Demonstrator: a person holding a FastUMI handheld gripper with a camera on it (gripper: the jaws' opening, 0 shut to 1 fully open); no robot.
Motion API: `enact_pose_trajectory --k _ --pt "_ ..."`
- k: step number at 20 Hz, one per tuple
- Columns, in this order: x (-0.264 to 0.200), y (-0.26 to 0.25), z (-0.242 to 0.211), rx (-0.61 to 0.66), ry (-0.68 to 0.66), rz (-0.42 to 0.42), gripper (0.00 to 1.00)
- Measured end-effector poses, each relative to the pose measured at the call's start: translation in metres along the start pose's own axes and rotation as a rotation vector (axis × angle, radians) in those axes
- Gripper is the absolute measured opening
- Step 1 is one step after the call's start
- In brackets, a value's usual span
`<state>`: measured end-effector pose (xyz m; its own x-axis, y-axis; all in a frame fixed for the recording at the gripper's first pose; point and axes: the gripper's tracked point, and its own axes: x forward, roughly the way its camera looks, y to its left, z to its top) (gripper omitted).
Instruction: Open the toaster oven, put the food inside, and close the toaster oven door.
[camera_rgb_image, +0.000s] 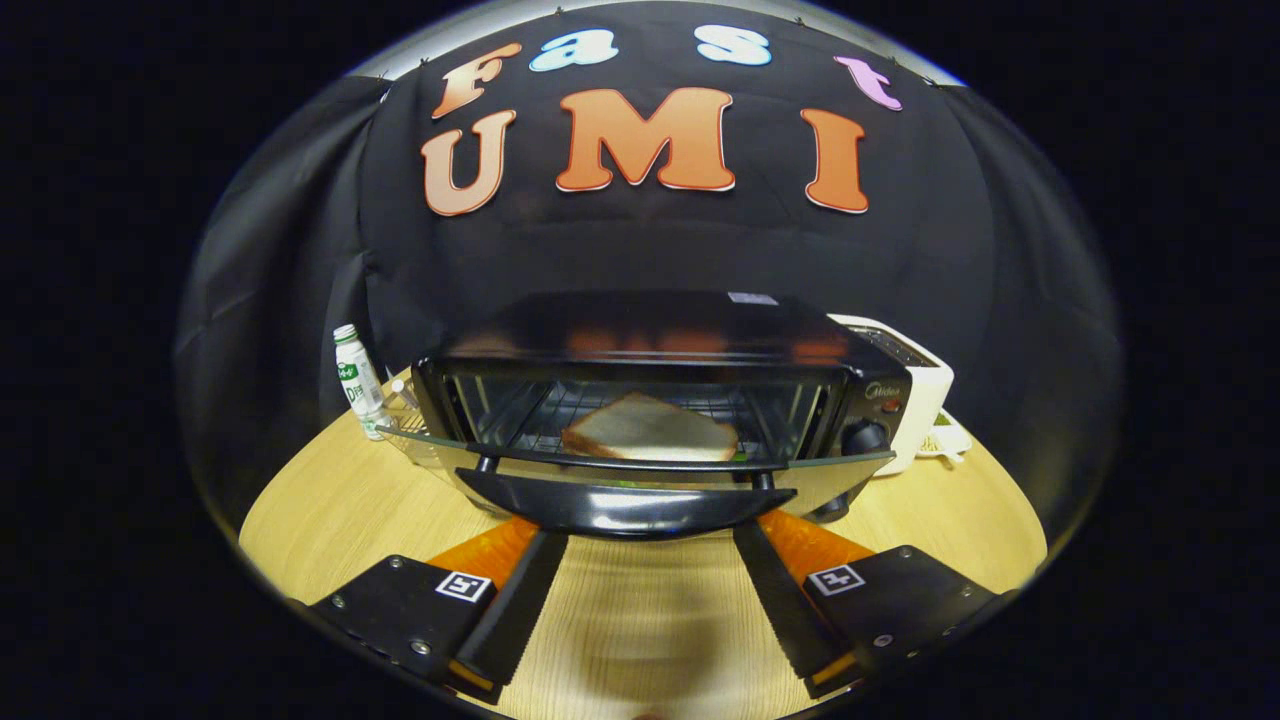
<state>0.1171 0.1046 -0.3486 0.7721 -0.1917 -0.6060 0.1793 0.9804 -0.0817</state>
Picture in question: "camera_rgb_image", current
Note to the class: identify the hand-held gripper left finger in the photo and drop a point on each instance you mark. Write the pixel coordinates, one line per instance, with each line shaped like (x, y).
(520, 600)

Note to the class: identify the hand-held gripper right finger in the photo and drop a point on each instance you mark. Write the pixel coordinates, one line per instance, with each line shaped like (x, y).
(780, 600)

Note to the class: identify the bread and lettuce sandwich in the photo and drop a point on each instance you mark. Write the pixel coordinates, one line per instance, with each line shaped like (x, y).
(650, 430)

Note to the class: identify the black toaster oven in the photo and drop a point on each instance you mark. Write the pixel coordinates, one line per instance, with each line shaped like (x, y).
(650, 330)

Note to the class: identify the white pop-up toaster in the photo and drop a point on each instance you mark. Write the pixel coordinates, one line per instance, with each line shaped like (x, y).
(928, 400)

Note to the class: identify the white divided dish of beans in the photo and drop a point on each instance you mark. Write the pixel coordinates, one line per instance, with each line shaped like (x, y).
(945, 440)

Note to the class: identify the white bottle green label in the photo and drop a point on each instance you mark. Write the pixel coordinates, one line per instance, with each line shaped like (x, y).
(358, 385)

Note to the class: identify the black backdrop cloth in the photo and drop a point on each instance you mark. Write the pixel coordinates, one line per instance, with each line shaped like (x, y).
(300, 250)

